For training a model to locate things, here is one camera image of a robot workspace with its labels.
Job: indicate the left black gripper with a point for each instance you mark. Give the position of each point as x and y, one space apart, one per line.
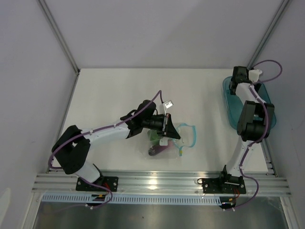
167 127

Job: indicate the green bell pepper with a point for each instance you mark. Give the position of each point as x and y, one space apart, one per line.
153 135

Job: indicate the clear zip top bag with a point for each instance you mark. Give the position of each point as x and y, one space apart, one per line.
188 139

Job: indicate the purple eggplant toy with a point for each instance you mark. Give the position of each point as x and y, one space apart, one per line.
159 149

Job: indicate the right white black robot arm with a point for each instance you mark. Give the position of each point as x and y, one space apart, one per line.
252 117

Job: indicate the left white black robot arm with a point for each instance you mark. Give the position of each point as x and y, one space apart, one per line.
72 148

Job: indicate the teal plastic bin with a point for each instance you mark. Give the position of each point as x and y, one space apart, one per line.
234 105

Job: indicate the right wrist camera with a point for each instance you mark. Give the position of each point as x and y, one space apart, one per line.
254 75

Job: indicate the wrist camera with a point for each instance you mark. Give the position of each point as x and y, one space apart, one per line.
163 107
254 75

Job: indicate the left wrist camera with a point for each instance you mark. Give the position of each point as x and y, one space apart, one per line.
163 107

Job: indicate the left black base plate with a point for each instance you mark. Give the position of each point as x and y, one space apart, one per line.
110 183

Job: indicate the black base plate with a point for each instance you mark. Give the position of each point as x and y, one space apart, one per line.
110 183
233 185

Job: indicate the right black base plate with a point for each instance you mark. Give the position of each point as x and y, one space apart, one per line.
233 185

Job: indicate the right aluminium frame post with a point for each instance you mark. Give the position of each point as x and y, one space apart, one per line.
274 22

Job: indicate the aluminium frame post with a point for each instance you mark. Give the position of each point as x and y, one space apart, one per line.
274 22
58 34

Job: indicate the aluminium rail beam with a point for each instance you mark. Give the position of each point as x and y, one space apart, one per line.
156 183

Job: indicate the white slotted cable duct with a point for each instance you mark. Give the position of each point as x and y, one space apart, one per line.
133 199

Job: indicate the left aluminium frame post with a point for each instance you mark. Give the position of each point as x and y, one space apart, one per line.
58 34

